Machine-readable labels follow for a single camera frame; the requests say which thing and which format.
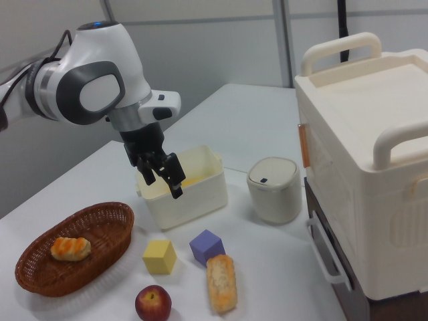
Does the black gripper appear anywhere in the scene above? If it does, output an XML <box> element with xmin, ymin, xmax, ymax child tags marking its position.
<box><xmin>119</xmin><ymin>122</ymin><xmax>187</xmax><ymax>199</ymax></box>

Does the purple cube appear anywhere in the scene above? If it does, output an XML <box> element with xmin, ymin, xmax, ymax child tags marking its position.
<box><xmin>189</xmin><ymin>229</ymin><xmax>226</xmax><ymax>268</ymax></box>

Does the yellow cube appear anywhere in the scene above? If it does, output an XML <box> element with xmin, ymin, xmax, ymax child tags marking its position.
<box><xmin>142</xmin><ymin>239</ymin><xmax>177</xmax><ymax>276</ymax></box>

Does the white rectangular plastic tub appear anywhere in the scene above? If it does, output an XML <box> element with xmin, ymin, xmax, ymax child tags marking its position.
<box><xmin>134</xmin><ymin>144</ymin><xmax>229</xmax><ymax>230</ymax></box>

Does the small white lidded bin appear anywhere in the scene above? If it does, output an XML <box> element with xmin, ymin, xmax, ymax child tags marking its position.
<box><xmin>246</xmin><ymin>156</ymin><xmax>303</xmax><ymax>225</ymax></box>

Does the small bread roll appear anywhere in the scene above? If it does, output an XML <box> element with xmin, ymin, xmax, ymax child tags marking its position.
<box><xmin>50</xmin><ymin>237</ymin><xmax>92</xmax><ymax>262</ymax></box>

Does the long toasted bread loaf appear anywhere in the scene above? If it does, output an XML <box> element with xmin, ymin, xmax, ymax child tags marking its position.
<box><xmin>205</xmin><ymin>254</ymin><xmax>238</xmax><ymax>314</ymax></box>

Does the brown wicker oval basket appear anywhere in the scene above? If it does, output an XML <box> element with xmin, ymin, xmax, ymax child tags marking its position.
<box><xmin>15</xmin><ymin>201</ymin><xmax>135</xmax><ymax>298</ymax></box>

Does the red apple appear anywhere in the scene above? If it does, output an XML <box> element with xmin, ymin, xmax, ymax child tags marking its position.
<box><xmin>134</xmin><ymin>284</ymin><xmax>173</xmax><ymax>321</ymax></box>

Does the dark brown drawer cabinet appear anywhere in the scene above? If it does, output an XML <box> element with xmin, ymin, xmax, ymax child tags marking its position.
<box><xmin>303</xmin><ymin>177</ymin><xmax>428</xmax><ymax>321</ymax></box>

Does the large white storage box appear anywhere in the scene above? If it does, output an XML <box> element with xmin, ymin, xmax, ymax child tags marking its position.
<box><xmin>294</xmin><ymin>31</ymin><xmax>428</xmax><ymax>301</ymax></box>

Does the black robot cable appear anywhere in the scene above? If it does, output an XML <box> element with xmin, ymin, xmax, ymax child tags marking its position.
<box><xmin>0</xmin><ymin>29</ymin><xmax>73</xmax><ymax>133</ymax></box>

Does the black hanging cable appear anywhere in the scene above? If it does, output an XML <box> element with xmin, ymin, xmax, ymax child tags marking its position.
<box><xmin>336</xmin><ymin>0</ymin><xmax>350</xmax><ymax>64</ymax></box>

